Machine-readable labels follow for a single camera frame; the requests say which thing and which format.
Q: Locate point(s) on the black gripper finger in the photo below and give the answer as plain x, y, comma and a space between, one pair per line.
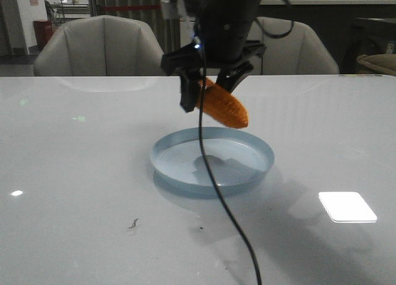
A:
229, 79
192, 81

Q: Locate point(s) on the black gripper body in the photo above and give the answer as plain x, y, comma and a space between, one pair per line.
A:
222, 28

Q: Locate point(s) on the orange toy corn cob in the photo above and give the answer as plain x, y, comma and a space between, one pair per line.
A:
224, 107

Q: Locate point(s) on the light blue round plate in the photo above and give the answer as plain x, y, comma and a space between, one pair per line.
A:
239, 161

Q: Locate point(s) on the grey upholstered chair right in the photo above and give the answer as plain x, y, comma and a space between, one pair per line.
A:
291, 49

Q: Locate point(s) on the grey upholstered chair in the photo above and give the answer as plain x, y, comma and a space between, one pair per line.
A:
100, 46
291, 49

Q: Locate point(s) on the red barrier belt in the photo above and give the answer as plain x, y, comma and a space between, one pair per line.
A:
130, 8

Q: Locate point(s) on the grey upholstered chair left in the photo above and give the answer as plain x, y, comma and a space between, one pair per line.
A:
100, 46

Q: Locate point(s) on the dark grey sideboard counter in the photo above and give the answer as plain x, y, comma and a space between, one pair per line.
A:
347, 28

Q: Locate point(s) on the distant white table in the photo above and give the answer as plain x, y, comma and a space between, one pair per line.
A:
69, 11

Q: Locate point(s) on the tan cushion at right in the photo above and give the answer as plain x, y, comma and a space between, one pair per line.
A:
376, 64

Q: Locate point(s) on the red fire extinguisher box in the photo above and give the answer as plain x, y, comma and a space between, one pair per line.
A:
44, 30

